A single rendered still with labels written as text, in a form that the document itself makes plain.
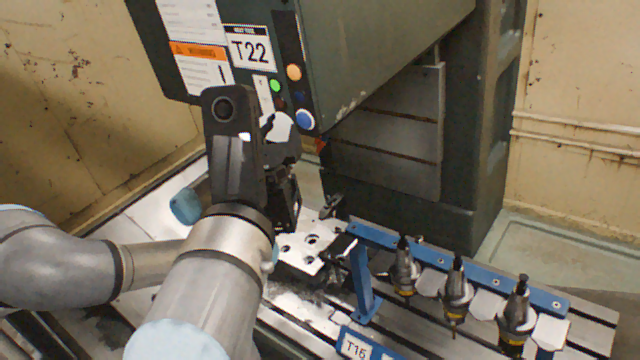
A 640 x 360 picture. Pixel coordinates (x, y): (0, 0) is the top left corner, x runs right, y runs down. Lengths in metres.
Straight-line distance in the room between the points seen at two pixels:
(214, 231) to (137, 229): 1.66
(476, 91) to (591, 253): 0.89
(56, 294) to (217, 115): 0.39
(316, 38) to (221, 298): 0.42
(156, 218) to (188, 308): 1.72
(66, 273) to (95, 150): 1.31
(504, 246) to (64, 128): 1.80
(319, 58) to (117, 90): 1.40
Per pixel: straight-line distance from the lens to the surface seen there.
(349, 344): 1.13
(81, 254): 0.67
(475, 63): 1.26
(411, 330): 1.19
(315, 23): 0.61
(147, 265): 0.71
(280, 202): 0.41
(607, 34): 1.54
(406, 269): 0.87
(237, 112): 0.36
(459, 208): 1.55
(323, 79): 0.64
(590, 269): 1.85
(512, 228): 1.93
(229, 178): 0.37
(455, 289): 0.83
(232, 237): 0.33
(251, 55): 0.69
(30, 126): 1.83
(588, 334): 1.26
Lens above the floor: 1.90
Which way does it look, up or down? 36 degrees down
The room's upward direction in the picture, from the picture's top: 12 degrees counter-clockwise
